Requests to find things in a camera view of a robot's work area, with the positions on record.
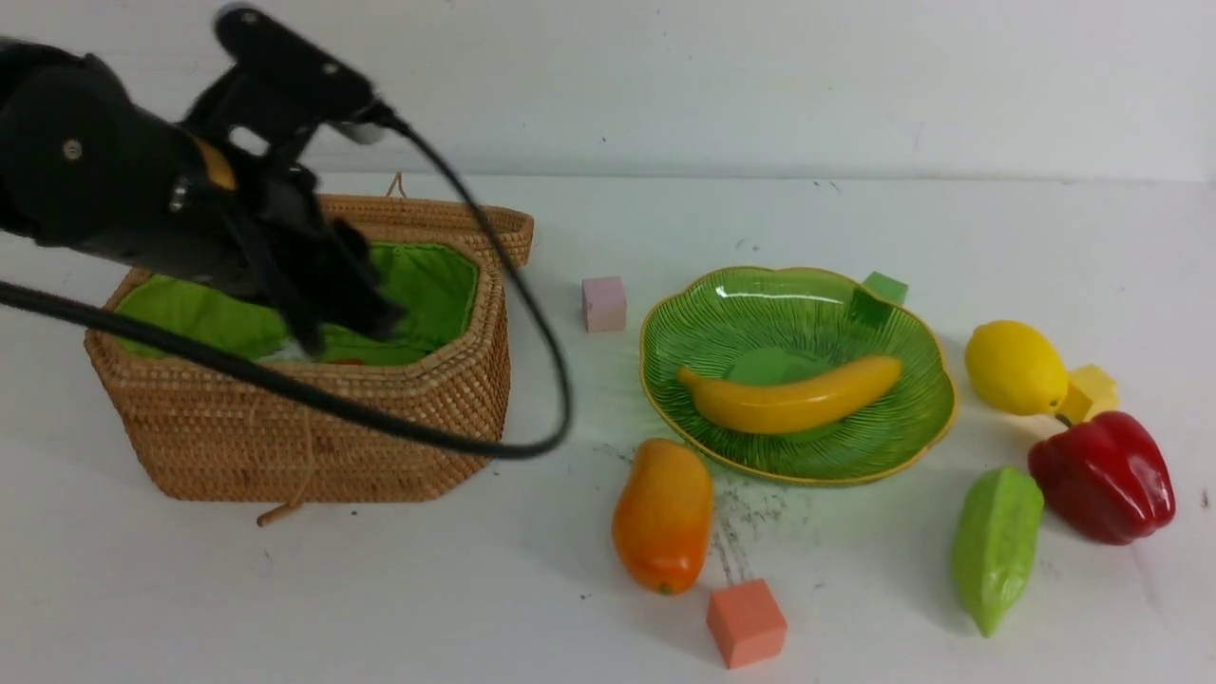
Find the yellow foam cube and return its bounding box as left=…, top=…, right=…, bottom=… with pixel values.
left=1055, top=364, right=1119, bottom=426

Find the woven wicker basket lid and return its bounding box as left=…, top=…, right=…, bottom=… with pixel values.
left=319, top=172, right=535, bottom=267

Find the green foam cube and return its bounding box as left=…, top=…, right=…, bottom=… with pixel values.
left=863, top=271, right=908, bottom=307

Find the black camera cable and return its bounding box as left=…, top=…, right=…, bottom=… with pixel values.
left=0, top=100, right=574, bottom=461

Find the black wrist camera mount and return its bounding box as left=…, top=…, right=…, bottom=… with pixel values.
left=182, top=2, right=388, bottom=169

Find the orange toy mango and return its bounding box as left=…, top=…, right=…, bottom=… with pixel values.
left=610, top=438, right=715, bottom=595

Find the yellow toy lemon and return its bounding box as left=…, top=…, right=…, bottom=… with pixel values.
left=964, top=320, right=1069, bottom=416

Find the yellow toy banana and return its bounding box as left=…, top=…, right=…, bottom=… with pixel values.
left=676, top=355, right=903, bottom=434

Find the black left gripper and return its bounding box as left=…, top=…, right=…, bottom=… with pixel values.
left=171, top=142, right=407, bottom=358

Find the woven wicker basket green lining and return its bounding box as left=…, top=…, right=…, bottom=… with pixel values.
left=85, top=226, right=512, bottom=504

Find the pink foam cube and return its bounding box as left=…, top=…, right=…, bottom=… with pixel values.
left=581, top=275, right=627, bottom=333

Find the red toy bell pepper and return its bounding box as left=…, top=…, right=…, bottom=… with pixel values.
left=1028, top=410, right=1177, bottom=546

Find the orange foam cube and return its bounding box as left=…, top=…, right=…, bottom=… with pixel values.
left=705, top=579, right=788, bottom=669

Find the green glass leaf plate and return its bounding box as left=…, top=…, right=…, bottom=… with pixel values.
left=638, top=267, right=959, bottom=486

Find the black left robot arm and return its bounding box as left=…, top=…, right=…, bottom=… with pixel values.
left=2, top=39, right=407, bottom=355

